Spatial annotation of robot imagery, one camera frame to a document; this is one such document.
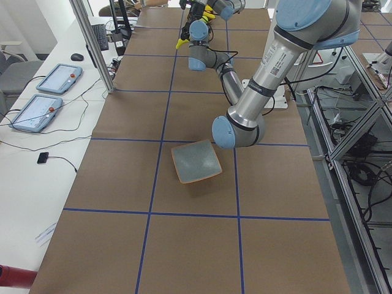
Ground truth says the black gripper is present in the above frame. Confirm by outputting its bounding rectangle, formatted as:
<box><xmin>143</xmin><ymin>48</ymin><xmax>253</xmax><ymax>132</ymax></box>
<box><xmin>187</xmin><ymin>0</ymin><xmax>206</xmax><ymax>20</ymax></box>

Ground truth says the yellow banana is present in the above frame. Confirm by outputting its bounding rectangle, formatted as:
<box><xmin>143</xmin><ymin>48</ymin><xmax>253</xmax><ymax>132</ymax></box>
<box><xmin>202</xmin><ymin>11</ymin><xmax>216</xmax><ymax>23</ymax></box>

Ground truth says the woven wicker basket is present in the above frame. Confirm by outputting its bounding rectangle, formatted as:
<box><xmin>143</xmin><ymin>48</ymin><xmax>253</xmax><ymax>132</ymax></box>
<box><xmin>202</xmin><ymin>5</ymin><xmax>216</xmax><ymax>23</ymax></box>

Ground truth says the grey square plate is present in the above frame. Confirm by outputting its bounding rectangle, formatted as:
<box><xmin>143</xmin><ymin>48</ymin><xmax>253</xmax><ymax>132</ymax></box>
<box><xmin>171</xmin><ymin>140</ymin><xmax>222</xmax><ymax>184</ymax></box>

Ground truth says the black keyboard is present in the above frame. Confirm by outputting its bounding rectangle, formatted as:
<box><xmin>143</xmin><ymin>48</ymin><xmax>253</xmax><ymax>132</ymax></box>
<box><xmin>91</xmin><ymin>24</ymin><xmax>109</xmax><ymax>51</ymax></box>

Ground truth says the black computer mouse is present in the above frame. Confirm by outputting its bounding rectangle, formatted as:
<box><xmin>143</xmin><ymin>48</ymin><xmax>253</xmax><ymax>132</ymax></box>
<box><xmin>70</xmin><ymin>53</ymin><xmax>84</xmax><ymax>62</ymax></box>

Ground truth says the blue teach pendant far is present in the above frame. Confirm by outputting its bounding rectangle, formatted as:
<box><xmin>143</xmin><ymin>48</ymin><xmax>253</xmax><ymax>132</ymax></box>
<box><xmin>36</xmin><ymin>64</ymin><xmax>83</xmax><ymax>94</ymax></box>

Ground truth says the blue teach pendant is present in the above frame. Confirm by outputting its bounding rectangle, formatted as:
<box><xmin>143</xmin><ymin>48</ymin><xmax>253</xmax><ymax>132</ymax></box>
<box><xmin>9</xmin><ymin>94</ymin><xmax>63</xmax><ymax>133</ymax></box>
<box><xmin>36</xmin><ymin>64</ymin><xmax>83</xmax><ymax>94</ymax></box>

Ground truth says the blue teach pendant near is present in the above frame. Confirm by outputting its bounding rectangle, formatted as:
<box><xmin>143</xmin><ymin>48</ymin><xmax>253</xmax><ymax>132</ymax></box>
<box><xmin>9</xmin><ymin>94</ymin><xmax>63</xmax><ymax>133</ymax></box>

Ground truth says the small black puck device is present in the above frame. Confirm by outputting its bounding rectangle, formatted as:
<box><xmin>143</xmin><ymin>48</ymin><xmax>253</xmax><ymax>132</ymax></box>
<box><xmin>37</xmin><ymin>152</ymin><xmax>49</xmax><ymax>165</ymax></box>

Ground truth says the red bottle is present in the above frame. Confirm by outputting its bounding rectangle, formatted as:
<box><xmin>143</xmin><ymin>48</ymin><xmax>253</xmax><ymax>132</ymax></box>
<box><xmin>1</xmin><ymin>265</ymin><xmax>37</xmax><ymax>289</ymax></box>

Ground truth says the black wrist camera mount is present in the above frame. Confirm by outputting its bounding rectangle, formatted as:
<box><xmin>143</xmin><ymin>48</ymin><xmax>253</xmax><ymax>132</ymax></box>
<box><xmin>180</xmin><ymin>20</ymin><xmax>190</xmax><ymax>41</ymax></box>

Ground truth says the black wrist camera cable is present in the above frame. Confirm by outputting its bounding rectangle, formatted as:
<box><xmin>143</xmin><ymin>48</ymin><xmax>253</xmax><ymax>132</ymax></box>
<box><xmin>206</xmin><ymin>45</ymin><xmax>238</xmax><ymax>68</ymax></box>

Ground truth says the aluminium frame post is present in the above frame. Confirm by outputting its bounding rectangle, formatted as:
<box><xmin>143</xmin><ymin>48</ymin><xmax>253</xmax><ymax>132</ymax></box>
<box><xmin>69</xmin><ymin>0</ymin><xmax>114</xmax><ymax>93</ymax></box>

